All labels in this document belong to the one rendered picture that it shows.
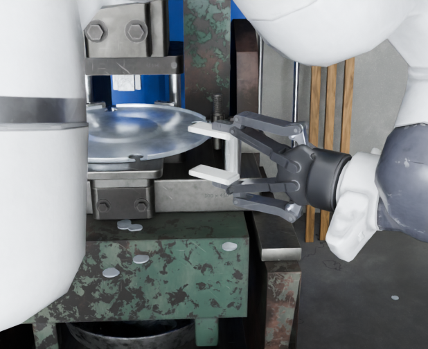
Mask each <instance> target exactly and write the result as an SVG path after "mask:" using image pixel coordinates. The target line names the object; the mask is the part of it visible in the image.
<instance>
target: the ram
mask: <svg viewBox="0 0 428 349"><path fill-rule="evenodd" d="M82 35H83V40H84V57H88V58H104V57H167V56H168V51H169V46H170V34H169V11H168V0H158V1H149V2H147V3H135V4H131V5H126V6H117V7H113V8H104V9H100V10H99V11H98V12H97V13H96V15H95V16H94V18H93V19H92V20H91V21H90V22H89V24H88V25H87V27H86V28H85V29H84V30H83V32H82Z"/></svg>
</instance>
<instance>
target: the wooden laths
mask: <svg viewBox="0 0 428 349"><path fill-rule="evenodd" d="M299 66H300V63H298V62H294V88H293V110H292V122H293V123H294V122H298V87H299ZM354 69H355V57H352V58H350V59H347V60H345V65H344V90H343V103H342V116H341V141H340V152H343V153H346V154H349V151H350V128H351V116H352V104H353V81H354ZM336 78H337V63H336V64H333V65H330V66H327V78H326V107H325V123H324V137H323V149H327V150H332V147H333V133H334V119H335V92H336ZM320 86H321V66H312V68H311V87H310V122H309V140H308V142H310V143H312V144H313V145H314V146H316V147H318V133H319V102H320ZM296 146H297V142H296V141H293V140H292V148H293V147H296ZM314 214H315V208H314V207H312V206H311V205H306V211H305V242H314ZM329 214H330V211H325V210H321V212H320V227H319V239H320V240H326V233H327V232H328V228H329Z"/></svg>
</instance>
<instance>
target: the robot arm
mask: <svg viewBox="0 0 428 349"><path fill-rule="evenodd" d="M149 1H158V0H0V331H2V330H5V329H8V328H11V327H13V326H15V325H19V324H20V323H23V322H24V321H25V320H27V319H29V318H30V317H31V316H33V315H34V314H36V313H38V312H39V311H40V310H42V309H44V308H45V307H46V306H48V305H49V304H51V303H52V302H53V301H55V300H57V299H58V298H59V297H61V296H63V295H64V294H66V293H67V292H68V290H69V288H70V286H71V283H72V282H73V279H74V277H75V275H76V273H77V271H78V269H79V267H80V264H81V262H82V260H83V258H84V256H85V247H86V221H87V169H88V143H89V123H88V122H87V107H86V89H85V71H84V40H83V35H82V32H83V30H84V29H85V28H86V27H87V25H88V24H89V22H90V21H91V20H92V19H93V18H94V16H95V15H96V13H97V12H98V11H99V10H100V9H104V8H113V7H117V6H126V5H131V4H135V3H147V2H149ZM233 1H234V2H235V4H236V5H237V7H239V9H240V10H241V12H242V13H243V15H244V16H245V17H246V18H247V20H248V21H249V22H250V23H251V25H252V26H253V27H254V28H255V30H256V31H257V33H258V34H259V36H261V38H262V39H263V41H264V42H265V43H266V45H268V46H269V47H271V48H272V49H273V50H275V51H276V52H277V53H278V54H280V55H281V56H282V57H284V58H287V59H289V60H292V61H295V62H298V63H300V64H304V65H306V66H326V67H327V66H330V65H333V64H336V63H338V62H342V61H344V60H347V59H350V58H352V57H355V56H358V55H361V54H363V53H367V52H369V51H371V50H372V49H374V48H375V47H376V46H377V45H379V44H380V43H382V42H383V41H384V40H385V39H388V41H389V42H390V43H391V45H392V46H393V47H394V48H395V49H396V51H397V52H398V53H399V54H400V55H401V56H402V57H403V59H404V60H405V61H406V62H407V64H408V80H407V89H406V92H405V95H404V98H403V100H402V104H401V106H400V110H399V112H398V116H397V118H396V121H395V124H394V126H393V130H392V132H391V133H390V134H389V135H388V136H387V138H386V142H385V144H384V147H383V150H382V153H381V150H379V149H377V148H373V149H372V150H371V153H368V152H358V153H356V154H355V155H354V156H351V155H350V154H346V153H343V152H337V151H333V150H327V149H321V148H317V147H316V146H314V145H313V144H312V143H310V142H308V139H307V132H306V130H307V129H308V128H309V124H308V122H306V121H300V122H294V123H292V122H289V121H286V120H281V119H277V118H273V117H270V116H265V115H262V114H257V113H253V112H250V111H244V112H242V113H239V114H237V115H235V116H234V117H233V120H234V122H230V121H225V120H217V121H215V122H213V123H212V124H210V123H203V122H198V123H195V124H194V125H191V126H188V131H189V132H194V133H198V134H203V135H207V136H212V137H216V138H222V139H225V140H230V139H232V138H235V137H236V138H238V139H239V140H241V141H243V142H244V143H246V144H248V145H250V146H251V147H253V148H255V149H257V150H258V151H260V152H262V153H263V154H266V155H267V156H269V158H270V159H271V160H272V161H274V162H276V166H277V170H278V172H277V175H276V177H270V178H261V179H243V180H239V181H237V180H238V179H239V178H240V175H239V174H236V173H233V172H228V171H226V170H220V169H217V168H212V167H209V166H206V165H201V164H200V165H198V166H197V167H195V168H193V169H191V170H189V175H192V176H195V177H199V178H202V179H207V180H210V181H212V185H213V186H215V187H217V188H221V189H225V190H226V193H227V194H228V195H232V194H233V204H234V205H235V206H239V207H242V208H248V209H251V210H255V211H260V212H264V213H269V214H273V215H278V216H281V217H282V218H284V219H285V220H287V221H288V222H291V223H293V222H295V221H296V220H297V219H298V218H299V217H301V216H302V215H303V210H302V209H303V206H305V205H311V206H312V207H314V208H319V209H321V210H325V211H330V212H332V213H334V214H333V216H332V220H331V223H330V225H329V228H328V232H327V233H326V242H327V244H328V246H329V248H330V250H331V252H333V253H334V254H335V255H336V256H337V257H338V258H339V259H342V260H345V261H347V262H350V261H351V260H353V258H354V257H355V256H356V255H357V254H358V253H359V251H360V250H361V249H362V247H363V246H364V245H365V244H366V243H367V241H368V240H369V239H370V238H371V236H372V235H373V234H374V233H375V232H376V231H401V232H403V233H405V234H407V235H409V236H411V237H413V238H415V239H417V240H419V241H421V242H427V243H428V0H233ZM254 128H255V129H259V130H262V131H265V132H270V133H272V134H277V135H281V136H289V139H291V140H293V141H296V142H297V143H298V145H297V146H296V147H293V148H291V147H290V146H288V145H286V144H280V143H279V142H277V141H275V140H273V139H272V138H269V137H268V136H266V135H264V134H262V133H260V132H259V131H257V130H255V129H254ZM380 153H381V155H380ZM268 191H270V192H271V193H276V192H285V193H286V194H287V196H288V197H289V198H290V199H291V200H292V202H287V201H284V200H280V199H274V198H270V197H264V196H260V195H254V194H250V193H256V192H268Z"/></svg>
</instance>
